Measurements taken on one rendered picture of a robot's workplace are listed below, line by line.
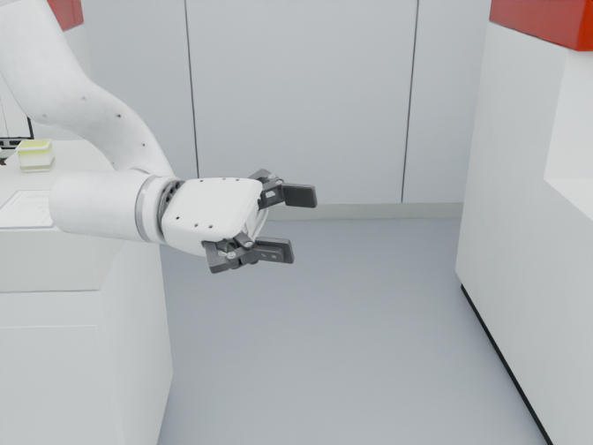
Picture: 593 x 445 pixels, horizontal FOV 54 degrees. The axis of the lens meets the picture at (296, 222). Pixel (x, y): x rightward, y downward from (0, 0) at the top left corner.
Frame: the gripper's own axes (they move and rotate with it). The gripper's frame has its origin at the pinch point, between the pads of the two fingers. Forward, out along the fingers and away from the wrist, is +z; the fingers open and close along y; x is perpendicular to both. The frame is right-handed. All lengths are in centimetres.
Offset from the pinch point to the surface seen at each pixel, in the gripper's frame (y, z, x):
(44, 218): -24, -69, -30
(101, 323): -15, -59, -52
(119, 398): -10, -60, -74
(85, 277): -19, -60, -41
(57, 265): -18, -65, -37
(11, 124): -67, -116, -37
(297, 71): -225, -86, -107
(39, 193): -35, -80, -33
